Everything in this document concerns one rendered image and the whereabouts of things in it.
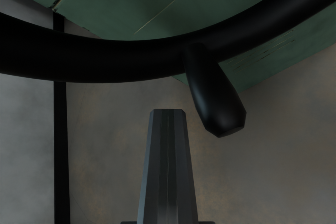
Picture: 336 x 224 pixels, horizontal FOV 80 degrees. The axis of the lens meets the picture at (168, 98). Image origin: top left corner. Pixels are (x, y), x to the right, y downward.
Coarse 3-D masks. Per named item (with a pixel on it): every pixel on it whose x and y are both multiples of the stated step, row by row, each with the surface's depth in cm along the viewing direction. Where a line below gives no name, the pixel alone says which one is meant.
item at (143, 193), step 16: (160, 112) 10; (160, 128) 9; (160, 144) 8; (144, 160) 8; (160, 160) 8; (144, 176) 7; (160, 176) 7; (144, 192) 6; (160, 192) 6; (144, 208) 6; (160, 208) 6
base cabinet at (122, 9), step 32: (64, 0) 27; (96, 0) 28; (128, 0) 30; (160, 0) 31; (192, 0) 33; (224, 0) 35; (256, 0) 38; (96, 32) 33; (128, 32) 35; (160, 32) 37; (288, 32) 52; (320, 32) 57; (224, 64) 56; (256, 64) 62; (288, 64) 72
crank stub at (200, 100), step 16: (192, 48) 12; (192, 64) 12; (208, 64) 11; (192, 80) 12; (208, 80) 11; (224, 80) 11; (192, 96) 12; (208, 96) 11; (224, 96) 10; (208, 112) 11; (224, 112) 10; (240, 112) 10; (208, 128) 11; (224, 128) 10; (240, 128) 11
